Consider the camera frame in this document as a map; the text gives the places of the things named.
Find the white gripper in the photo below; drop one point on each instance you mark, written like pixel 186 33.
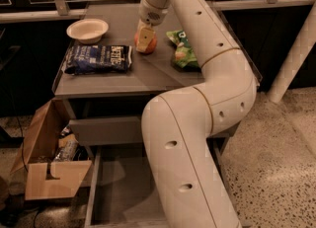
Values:
pixel 150 15

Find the red apple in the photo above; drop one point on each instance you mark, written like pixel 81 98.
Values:
pixel 152 45

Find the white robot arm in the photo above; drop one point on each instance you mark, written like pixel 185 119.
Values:
pixel 191 190

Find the grey drawer cabinet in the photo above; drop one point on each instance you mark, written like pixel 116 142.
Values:
pixel 108 74

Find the grey top drawer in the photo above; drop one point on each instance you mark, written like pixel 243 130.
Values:
pixel 107 130

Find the open grey middle drawer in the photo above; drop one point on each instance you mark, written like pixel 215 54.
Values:
pixel 122 192

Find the green snack bag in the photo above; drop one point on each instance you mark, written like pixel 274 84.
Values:
pixel 184 54

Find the white paper bowl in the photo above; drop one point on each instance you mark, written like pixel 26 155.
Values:
pixel 88 31

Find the blue chip bag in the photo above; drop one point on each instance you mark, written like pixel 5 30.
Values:
pixel 90 59

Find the metal window railing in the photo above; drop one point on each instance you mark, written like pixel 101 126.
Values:
pixel 39 15

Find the plastic bottle in box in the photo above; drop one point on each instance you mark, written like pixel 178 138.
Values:
pixel 67 152

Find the open cardboard box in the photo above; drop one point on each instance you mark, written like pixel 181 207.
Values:
pixel 46 179

